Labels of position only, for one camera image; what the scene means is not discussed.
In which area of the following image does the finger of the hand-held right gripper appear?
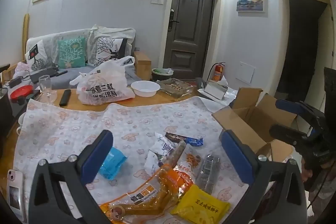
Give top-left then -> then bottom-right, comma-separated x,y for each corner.
275,99 -> 319,123
269,124 -> 313,147

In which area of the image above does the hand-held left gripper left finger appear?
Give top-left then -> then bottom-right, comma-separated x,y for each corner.
28,130 -> 114,224

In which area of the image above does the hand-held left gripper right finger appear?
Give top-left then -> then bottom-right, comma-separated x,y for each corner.
220,130 -> 308,224

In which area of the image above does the cardboard box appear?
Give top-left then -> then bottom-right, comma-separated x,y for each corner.
211,87 -> 305,163

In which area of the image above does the silver orange fish snack packet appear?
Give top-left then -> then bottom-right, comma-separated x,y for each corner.
178,144 -> 202,185

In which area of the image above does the person's right hand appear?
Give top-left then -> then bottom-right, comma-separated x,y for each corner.
301,157 -> 314,184

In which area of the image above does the blue snack packet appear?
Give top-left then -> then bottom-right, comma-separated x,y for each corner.
98,146 -> 127,179

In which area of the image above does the clear grey snack packet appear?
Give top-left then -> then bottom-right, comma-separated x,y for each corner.
196,153 -> 221,194

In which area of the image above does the bear printed cloth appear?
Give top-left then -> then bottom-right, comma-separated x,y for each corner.
14,95 -> 252,224

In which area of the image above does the dark snack bar packet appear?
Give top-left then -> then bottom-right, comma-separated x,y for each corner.
165,132 -> 205,147

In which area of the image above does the yellow snack packet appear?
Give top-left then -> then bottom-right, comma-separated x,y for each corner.
170,184 -> 231,224

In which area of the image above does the crumpled white plastic wrap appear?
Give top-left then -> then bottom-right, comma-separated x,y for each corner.
198,86 -> 242,111

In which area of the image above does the white printed snack packet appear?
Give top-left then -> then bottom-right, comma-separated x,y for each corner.
144,133 -> 179,177

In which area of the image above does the black remote control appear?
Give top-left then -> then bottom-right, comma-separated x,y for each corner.
59,89 -> 71,107

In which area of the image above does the printed white plastic bag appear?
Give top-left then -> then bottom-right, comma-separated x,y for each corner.
70,56 -> 136,105

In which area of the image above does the metal tissue holder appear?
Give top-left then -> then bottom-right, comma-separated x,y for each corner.
203,76 -> 229,101

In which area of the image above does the red fire extinguisher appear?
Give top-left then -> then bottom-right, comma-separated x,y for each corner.
207,62 -> 226,82

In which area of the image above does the white plastic bowl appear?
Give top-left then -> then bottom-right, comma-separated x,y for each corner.
130,80 -> 160,97

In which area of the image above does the wine glass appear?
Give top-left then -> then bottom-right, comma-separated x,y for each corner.
38,75 -> 57,104

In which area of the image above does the pink smartphone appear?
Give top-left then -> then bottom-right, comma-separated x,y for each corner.
7,169 -> 27,222

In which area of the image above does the glass tray with nuts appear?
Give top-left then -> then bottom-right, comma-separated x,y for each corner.
159,78 -> 196,97

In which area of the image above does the black electronic device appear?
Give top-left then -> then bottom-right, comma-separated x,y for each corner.
29,68 -> 68,84

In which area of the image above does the red round lid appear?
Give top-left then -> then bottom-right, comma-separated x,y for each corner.
10,85 -> 34,104

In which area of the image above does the green-lidded bowl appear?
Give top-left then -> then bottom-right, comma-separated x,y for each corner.
152,68 -> 174,82

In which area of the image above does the black white tree cushion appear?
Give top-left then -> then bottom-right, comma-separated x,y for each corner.
93,37 -> 128,67

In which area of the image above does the teal tree cushion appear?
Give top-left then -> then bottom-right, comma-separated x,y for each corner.
57,36 -> 87,68

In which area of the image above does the pink plastic bag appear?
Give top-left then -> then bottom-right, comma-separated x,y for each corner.
13,61 -> 33,80

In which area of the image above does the black white red cushion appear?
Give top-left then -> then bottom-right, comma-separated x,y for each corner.
25,40 -> 49,71

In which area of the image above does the grey sofa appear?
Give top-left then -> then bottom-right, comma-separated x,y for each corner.
25,28 -> 137,90

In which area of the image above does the dark brown door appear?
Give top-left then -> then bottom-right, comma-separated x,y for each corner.
164,0 -> 216,80

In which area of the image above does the wooden pole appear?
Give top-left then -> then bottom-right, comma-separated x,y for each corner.
22,13 -> 30,62

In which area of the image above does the white wall panel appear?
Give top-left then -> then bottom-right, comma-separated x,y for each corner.
235,61 -> 255,84

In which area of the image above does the black door handle lock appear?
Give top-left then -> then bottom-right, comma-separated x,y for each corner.
169,9 -> 180,31

